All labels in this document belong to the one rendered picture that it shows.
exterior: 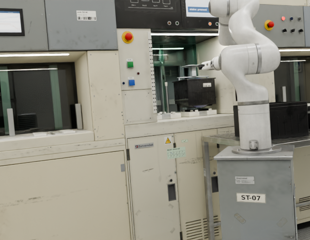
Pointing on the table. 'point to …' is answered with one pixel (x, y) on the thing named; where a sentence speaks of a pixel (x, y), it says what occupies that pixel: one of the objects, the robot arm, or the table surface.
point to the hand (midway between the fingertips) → (203, 66)
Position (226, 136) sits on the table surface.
